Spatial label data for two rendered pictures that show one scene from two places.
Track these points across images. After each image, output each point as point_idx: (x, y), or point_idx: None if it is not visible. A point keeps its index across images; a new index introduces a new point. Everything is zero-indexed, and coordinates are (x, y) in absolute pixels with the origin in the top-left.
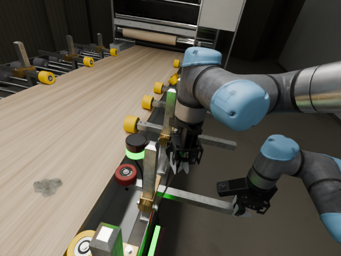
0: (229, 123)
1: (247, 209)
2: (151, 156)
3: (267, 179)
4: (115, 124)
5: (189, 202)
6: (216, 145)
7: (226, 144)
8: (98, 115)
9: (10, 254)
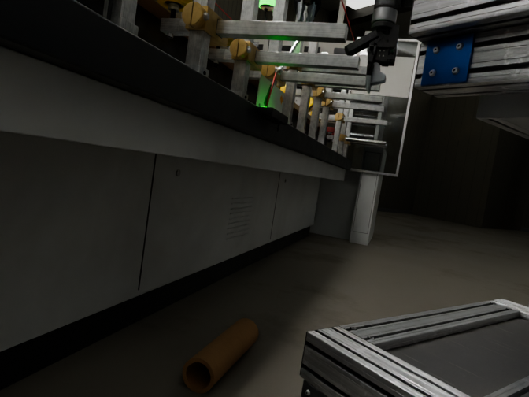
0: None
1: (378, 63)
2: (281, 0)
3: (382, 5)
4: None
5: (316, 79)
6: (353, 72)
7: (364, 66)
8: None
9: None
